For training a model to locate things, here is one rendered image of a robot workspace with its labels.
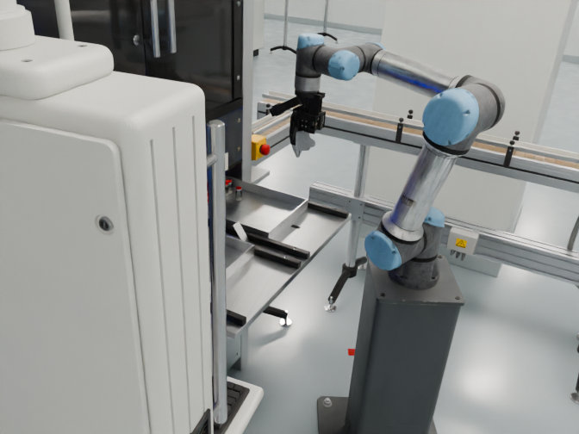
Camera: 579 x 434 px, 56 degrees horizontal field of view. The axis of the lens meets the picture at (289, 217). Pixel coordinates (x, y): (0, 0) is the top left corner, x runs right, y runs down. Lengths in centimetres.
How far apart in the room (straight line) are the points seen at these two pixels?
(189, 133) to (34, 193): 19
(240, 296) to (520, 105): 194
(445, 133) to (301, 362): 151
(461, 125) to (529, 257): 140
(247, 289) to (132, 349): 74
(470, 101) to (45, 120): 90
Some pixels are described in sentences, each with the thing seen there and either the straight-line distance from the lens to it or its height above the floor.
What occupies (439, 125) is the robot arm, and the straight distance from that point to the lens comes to 128.
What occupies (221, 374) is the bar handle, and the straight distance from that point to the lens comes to 103.
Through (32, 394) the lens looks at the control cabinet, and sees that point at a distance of 95.
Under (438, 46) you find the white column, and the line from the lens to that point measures 298.
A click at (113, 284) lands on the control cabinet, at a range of 69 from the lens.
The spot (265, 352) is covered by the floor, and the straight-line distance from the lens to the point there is 256.
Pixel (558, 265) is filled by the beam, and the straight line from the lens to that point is 258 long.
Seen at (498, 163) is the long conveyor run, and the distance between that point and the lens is 240.
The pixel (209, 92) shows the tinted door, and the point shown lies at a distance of 169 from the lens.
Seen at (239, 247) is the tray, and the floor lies 89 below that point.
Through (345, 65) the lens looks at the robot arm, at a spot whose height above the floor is 140.
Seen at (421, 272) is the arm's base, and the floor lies 84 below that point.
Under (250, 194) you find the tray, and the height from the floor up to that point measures 88.
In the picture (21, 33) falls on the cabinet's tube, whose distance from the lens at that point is 75.
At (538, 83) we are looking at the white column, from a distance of 293.
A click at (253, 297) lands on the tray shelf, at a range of 142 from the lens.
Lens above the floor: 174
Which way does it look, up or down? 29 degrees down
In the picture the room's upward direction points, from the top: 3 degrees clockwise
